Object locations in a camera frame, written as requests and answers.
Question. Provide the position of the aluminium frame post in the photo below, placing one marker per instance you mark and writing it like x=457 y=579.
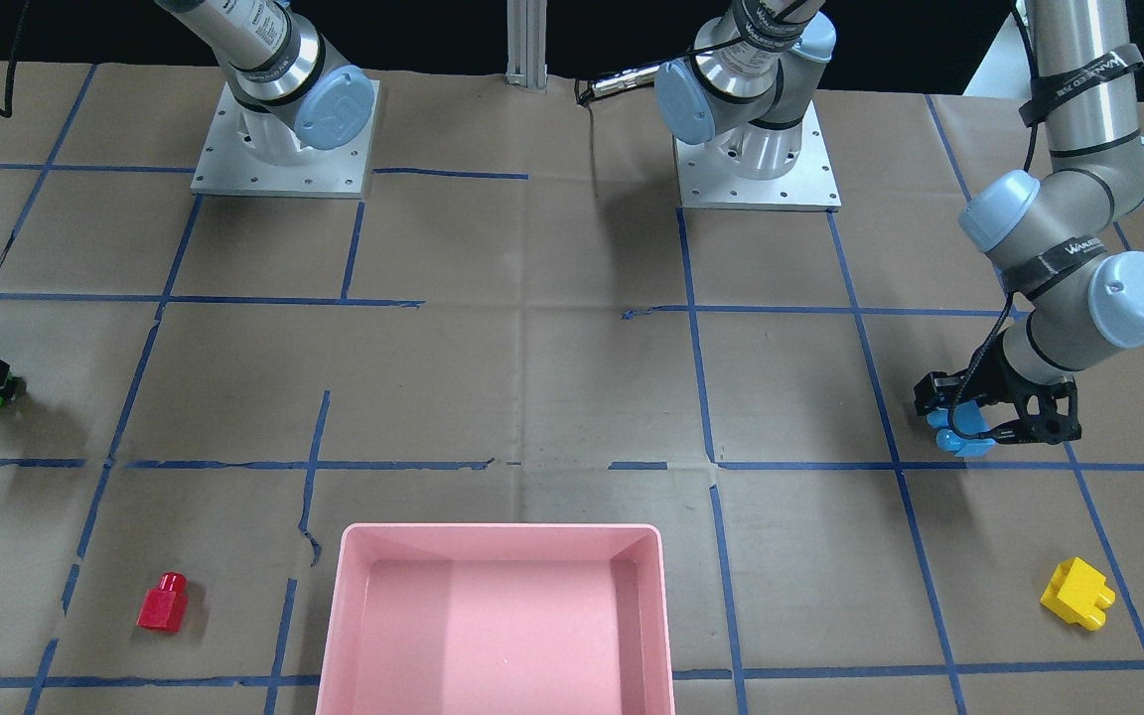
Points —
x=525 y=32

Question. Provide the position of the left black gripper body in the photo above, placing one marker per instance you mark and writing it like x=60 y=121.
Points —
x=991 y=382

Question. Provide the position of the pink plastic box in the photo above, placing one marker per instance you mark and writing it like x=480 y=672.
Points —
x=498 y=618

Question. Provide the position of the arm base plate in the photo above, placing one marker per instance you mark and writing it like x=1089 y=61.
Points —
x=753 y=168
x=250 y=154

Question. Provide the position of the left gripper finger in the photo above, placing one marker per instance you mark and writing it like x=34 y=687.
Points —
x=939 y=390
x=1045 y=414

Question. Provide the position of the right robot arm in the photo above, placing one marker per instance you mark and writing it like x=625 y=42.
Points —
x=295 y=116

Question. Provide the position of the yellow toy block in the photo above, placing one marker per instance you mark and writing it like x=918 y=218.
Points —
x=1079 y=595

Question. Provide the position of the blue toy block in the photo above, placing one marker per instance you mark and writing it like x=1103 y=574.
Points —
x=956 y=430

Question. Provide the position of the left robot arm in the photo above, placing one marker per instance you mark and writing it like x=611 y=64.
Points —
x=1043 y=236

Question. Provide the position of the red toy block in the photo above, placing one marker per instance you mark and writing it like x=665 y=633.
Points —
x=164 y=606

